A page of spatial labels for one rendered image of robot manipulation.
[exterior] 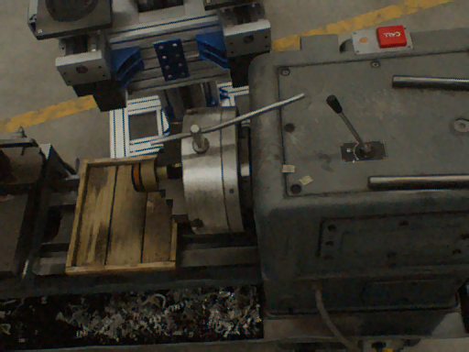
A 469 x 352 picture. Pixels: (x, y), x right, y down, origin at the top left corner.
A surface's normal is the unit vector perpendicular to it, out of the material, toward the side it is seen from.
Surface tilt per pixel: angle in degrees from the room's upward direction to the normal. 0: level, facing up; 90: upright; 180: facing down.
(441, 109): 0
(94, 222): 0
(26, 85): 0
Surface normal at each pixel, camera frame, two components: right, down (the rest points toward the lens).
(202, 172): -0.07, 0.04
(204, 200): -0.04, 0.43
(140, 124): -0.10, -0.51
